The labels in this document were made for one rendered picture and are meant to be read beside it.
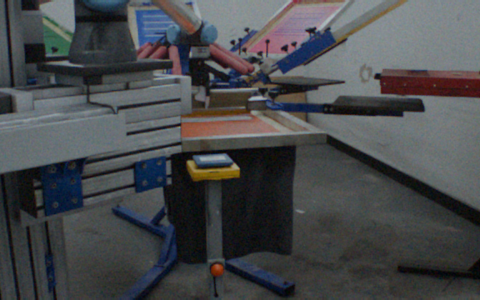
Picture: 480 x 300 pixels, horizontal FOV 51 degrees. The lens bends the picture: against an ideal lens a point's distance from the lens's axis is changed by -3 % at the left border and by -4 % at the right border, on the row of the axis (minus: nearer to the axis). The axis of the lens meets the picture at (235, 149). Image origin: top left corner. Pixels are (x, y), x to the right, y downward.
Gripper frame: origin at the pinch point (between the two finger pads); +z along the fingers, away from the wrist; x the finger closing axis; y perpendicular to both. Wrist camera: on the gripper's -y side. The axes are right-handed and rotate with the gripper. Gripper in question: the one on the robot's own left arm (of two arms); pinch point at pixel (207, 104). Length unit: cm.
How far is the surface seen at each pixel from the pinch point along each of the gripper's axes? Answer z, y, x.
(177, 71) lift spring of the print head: -11, 6, -50
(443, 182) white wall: 83, -200, -111
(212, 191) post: 13, 13, 80
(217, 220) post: 21, 11, 80
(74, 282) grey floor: 101, 67, -49
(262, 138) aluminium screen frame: 3, -7, 61
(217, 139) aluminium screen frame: 2, 7, 61
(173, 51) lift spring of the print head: -20, 6, -63
